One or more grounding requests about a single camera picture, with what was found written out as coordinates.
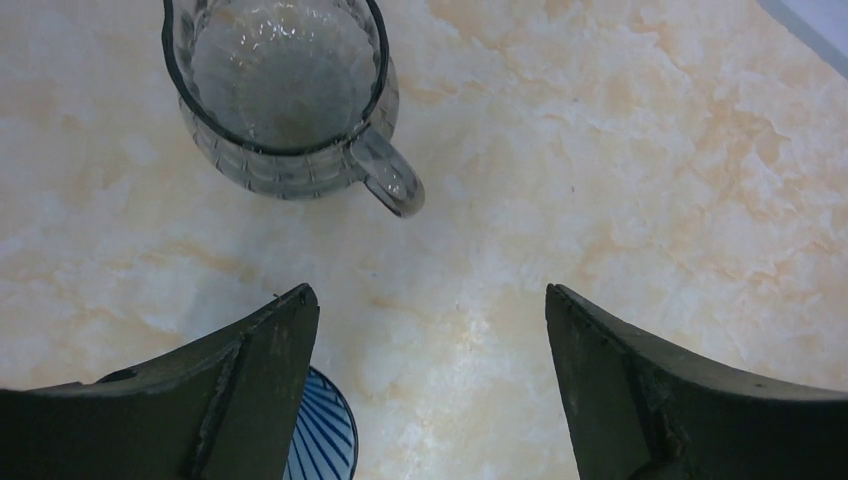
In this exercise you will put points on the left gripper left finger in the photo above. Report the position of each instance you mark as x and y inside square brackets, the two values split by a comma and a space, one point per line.
[221, 407]

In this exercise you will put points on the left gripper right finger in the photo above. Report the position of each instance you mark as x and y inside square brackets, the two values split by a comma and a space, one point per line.
[640, 407]

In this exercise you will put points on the clear glass carafe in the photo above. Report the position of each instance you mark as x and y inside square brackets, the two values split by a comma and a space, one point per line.
[291, 99]

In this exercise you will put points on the blue glass dripper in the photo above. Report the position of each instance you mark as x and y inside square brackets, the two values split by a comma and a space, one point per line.
[325, 443]

